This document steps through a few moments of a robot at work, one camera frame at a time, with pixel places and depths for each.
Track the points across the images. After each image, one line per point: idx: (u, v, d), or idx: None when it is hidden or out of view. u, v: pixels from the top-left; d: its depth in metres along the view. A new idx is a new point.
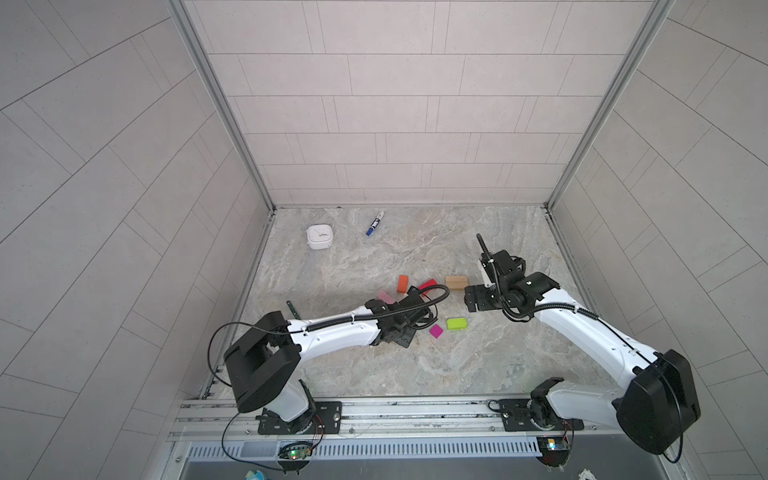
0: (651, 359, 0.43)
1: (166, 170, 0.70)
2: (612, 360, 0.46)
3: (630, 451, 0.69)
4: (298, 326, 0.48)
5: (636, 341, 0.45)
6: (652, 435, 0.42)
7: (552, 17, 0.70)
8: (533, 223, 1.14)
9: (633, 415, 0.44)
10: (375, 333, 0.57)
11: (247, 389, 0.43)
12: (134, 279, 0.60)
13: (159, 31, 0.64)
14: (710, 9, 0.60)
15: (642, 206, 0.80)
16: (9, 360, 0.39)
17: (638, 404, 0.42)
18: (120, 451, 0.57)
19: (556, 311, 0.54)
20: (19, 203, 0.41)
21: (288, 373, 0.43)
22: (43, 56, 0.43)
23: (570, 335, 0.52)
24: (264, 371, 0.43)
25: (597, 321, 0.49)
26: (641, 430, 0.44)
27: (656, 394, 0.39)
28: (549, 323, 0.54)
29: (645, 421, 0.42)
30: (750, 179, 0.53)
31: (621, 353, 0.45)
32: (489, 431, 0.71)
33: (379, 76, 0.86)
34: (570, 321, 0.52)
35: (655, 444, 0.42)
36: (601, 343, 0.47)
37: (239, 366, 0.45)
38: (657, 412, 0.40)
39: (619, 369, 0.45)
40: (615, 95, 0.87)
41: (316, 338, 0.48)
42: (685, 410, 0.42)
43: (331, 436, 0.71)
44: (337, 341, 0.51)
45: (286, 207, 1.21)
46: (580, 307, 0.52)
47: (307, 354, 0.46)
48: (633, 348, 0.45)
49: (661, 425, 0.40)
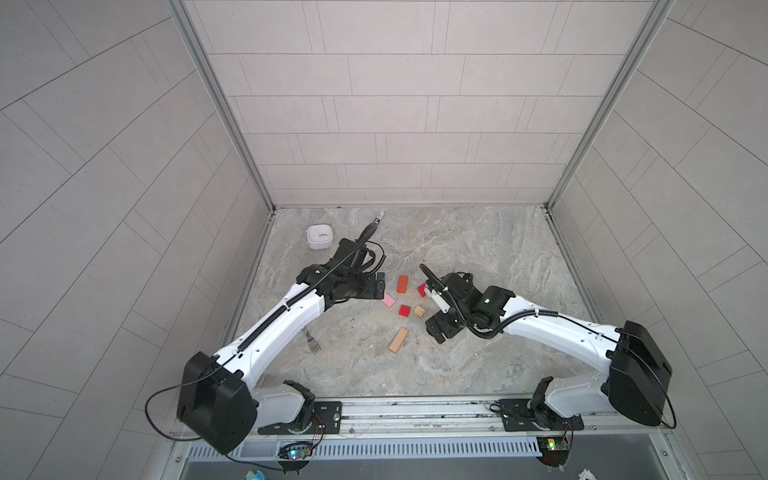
0: (616, 338, 0.45)
1: (166, 170, 0.70)
2: (587, 353, 0.48)
3: (630, 451, 0.69)
4: (228, 353, 0.43)
5: (597, 324, 0.48)
6: (648, 410, 0.43)
7: (552, 17, 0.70)
8: (533, 223, 1.14)
9: (624, 399, 0.45)
10: (315, 306, 0.52)
11: (218, 435, 0.40)
12: (134, 279, 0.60)
13: (158, 31, 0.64)
14: (710, 9, 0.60)
15: (642, 206, 0.80)
16: (9, 360, 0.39)
17: (625, 388, 0.44)
18: (120, 451, 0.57)
19: (521, 321, 0.54)
20: (19, 203, 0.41)
21: (248, 391, 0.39)
22: (44, 56, 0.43)
23: (539, 338, 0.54)
24: (223, 409, 0.39)
25: (559, 316, 0.51)
26: (637, 410, 0.45)
27: (635, 372, 0.40)
28: (519, 334, 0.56)
29: (636, 402, 0.44)
30: (748, 179, 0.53)
31: (590, 342, 0.46)
32: (489, 431, 0.71)
33: (379, 77, 0.86)
34: (534, 325, 0.53)
35: (654, 420, 0.44)
36: (571, 338, 0.48)
37: (192, 424, 0.42)
38: (643, 389, 0.41)
39: (595, 358, 0.47)
40: (615, 95, 0.87)
41: (254, 351, 0.44)
42: (661, 373, 0.44)
43: (331, 437, 0.71)
44: (279, 337, 0.47)
45: (287, 207, 1.21)
46: (541, 310, 0.53)
47: (254, 372, 0.43)
48: (598, 333, 0.46)
49: (649, 398, 0.42)
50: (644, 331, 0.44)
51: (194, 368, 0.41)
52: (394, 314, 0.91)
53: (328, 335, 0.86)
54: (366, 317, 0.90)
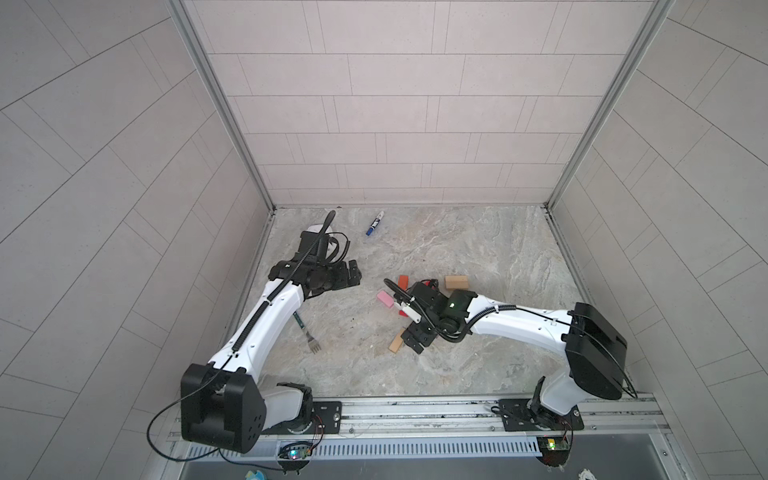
0: (568, 321, 0.47)
1: (166, 170, 0.70)
2: (545, 339, 0.50)
3: (630, 450, 0.69)
4: (222, 357, 0.43)
5: (551, 310, 0.50)
6: (607, 385, 0.45)
7: (552, 17, 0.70)
8: (533, 223, 1.14)
9: (586, 378, 0.47)
10: (294, 297, 0.54)
11: (236, 436, 0.40)
12: (134, 279, 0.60)
13: (158, 31, 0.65)
14: (710, 9, 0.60)
15: (642, 206, 0.80)
16: (9, 360, 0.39)
17: (582, 367, 0.46)
18: (120, 451, 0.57)
19: (485, 319, 0.56)
20: (19, 202, 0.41)
21: (254, 387, 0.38)
22: (43, 56, 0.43)
23: (503, 333, 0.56)
24: (234, 411, 0.39)
25: (518, 308, 0.53)
26: (600, 387, 0.47)
27: (587, 351, 0.42)
28: (486, 332, 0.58)
29: (594, 379, 0.46)
30: (749, 179, 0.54)
31: (546, 329, 0.48)
32: (489, 431, 0.71)
33: (379, 76, 0.86)
34: (497, 320, 0.54)
35: (614, 393, 0.46)
36: (529, 327, 0.50)
37: (206, 434, 0.41)
38: (596, 366, 0.44)
39: (554, 343, 0.49)
40: (615, 95, 0.87)
41: (250, 347, 0.45)
42: (613, 347, 0.47)
43: (331, 436, 0.71)
44: (270, 331, 0.48)
45: (287, 207, 1.21)
46: (501, 304, 0.55)
47: (254, 366, 0.43)
48: (552, 318, 0.49)
49: (604, 373, 0.44)
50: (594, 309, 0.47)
51: (191, 379, 0.40)
52: (394, 314, 0.91)
53: (328, 335, 0.86)
54: (366, 317, 0.90)
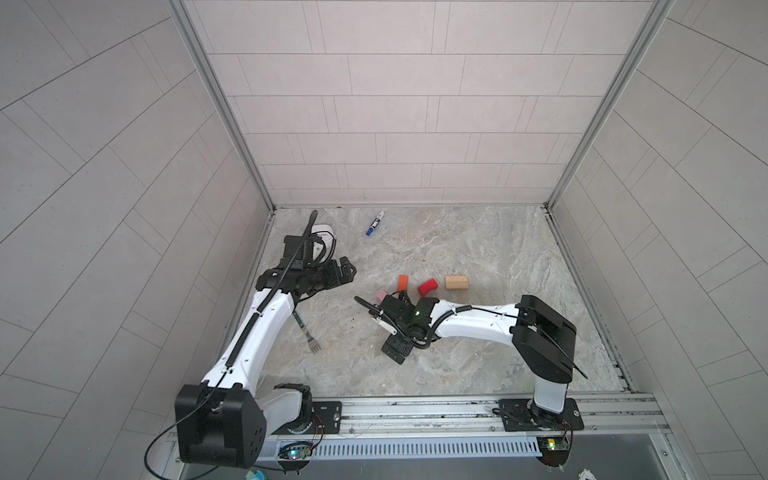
0: (514, 313, 0.50)
1: (165, 170, 0.70)
2: (497, 333, 0.53)
3: (631, 451, 0.69)
4: (215, 377, 0.42)
5: (501, 306, 0.53)
6: (557, 369, 0.48)
7: (552, 17, 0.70)
8: (533, 223, 1.14)
9: (539, 365, 0.50)
10: (285, 305, 0.53)
11: (237, 452, 0.39)
12: (134, 279, 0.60)
13: (159, 31, 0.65)
14: (710, 9, 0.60)
15: (642, 206, 0.80)
16: (9, 360, 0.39)
17: (533, 356, 0.48)
18: (120, 451, 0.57)
19: (445, 322, 0.59)
20: (18, 203, 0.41)
21: (252, 401, 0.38)
22: (43, 56, 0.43)
23: (464, 332, 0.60)
24: (232, 428, 0.39)
25: (473, 308, 0.56)
26: (551, 372, 0.49)
27: (532, 340, 0.45)
28: (450, 334, 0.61)
29: (545, 365, 0.49)
30: (749, 179, 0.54)
31: (498, 323, 0.51)
32: (489, 431, 0.71)
33: (379, 76, 0.86)
34: (456, 322, 0.57)
35: (566, 376, 0.48)
36: (483, 325, 0.53)
37: (207, 453, 0.40)
38: (543, 353, 0.46)
39: (505, 336, 0.52)
40: (615, 95, 0.87)
41: (245, 361, 0.44)
42: (562, 332, 0.50)
43: (331, 436, 0.71)
44: (263, 342, 0.47)
45: (287, 207, 1.21)
46: (458, 307, 0.58)
47: (250, 380, 0.43)
48: (502, 312, 0.52)
49: (552, 359, 0.46)
50: (538, 301, 0.50)
51: (186, 401, 0.39)
52: None
53: (328, 335, 0.86)
54: (366, 317, 0.90)
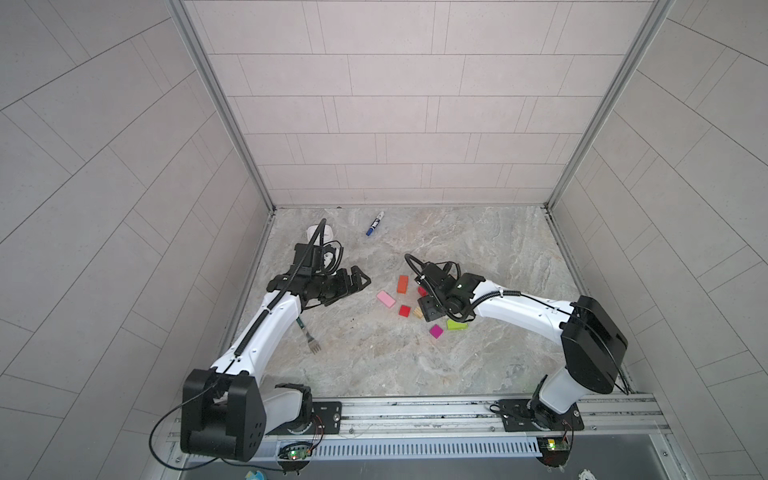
0: (567, 310, 0.48)
1: (166, 170, 0.70)
2: (541, 324, 0.51)
3: (631, 451, 0.69)
4: (225, 362, 0.44)
5: (555, 301, 0.51)
6: (600, 378, 0.46)
7: (552, 18, 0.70)
8: (533, 223, 1.14)
9: (581, 369, 0.48)
10: (294, 306, 0.56)
11: (237, 442, 0.40)
12: (134, 279, 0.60)
13: (159, 32, 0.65)
14: (710, 9, 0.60)
15: (642, 206, 0.80)
16: (9, 360, 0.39)
17: (578, 357, 0.46)
18: (120, 451, 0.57)
19: (488, 301, 0.58)
20: (19, 202, 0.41)
21: (257, 392, 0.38)
22: (44, 56, 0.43)
23: (505, 316, 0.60)
24: (236, 416, 0.40)
25: (522, 296, 0.54)
26: (590, 379, 0.48)
27: (583, 341, 0.44)
28: (489, 314, 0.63)
29: (589, 370, 0.47)
30: (749, 179, 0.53)
31: (547, 315, 0.49)
32: (489, 431, 0.71)
33: (379, 76, 0.86)
34: (500, 303, 0.56)
35: (606, 386, 0.46)
36: (530, 312, 0.52)
37: (207, 443, 0.41)
38: (590, 356, 0.44)
39: (553, 330, 0.50)
40: (615, 95, 0.87)
41: (253, 352, 0.46)
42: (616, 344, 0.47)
43: (331, 437, 0.71)
44: (271, 338, 0.49)
45: (287, 207, 1.21)
46: (506, 292, 0.56)
47: (257, 370, 0.44)
48: (554, 306, 0.50)
49: (599, 366, 0.44)
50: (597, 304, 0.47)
51: (193, 386, 0.40)
52: (394, 314, 0.91)
53: (328, 335, 0.86)
54: (366, 317, 0.90)
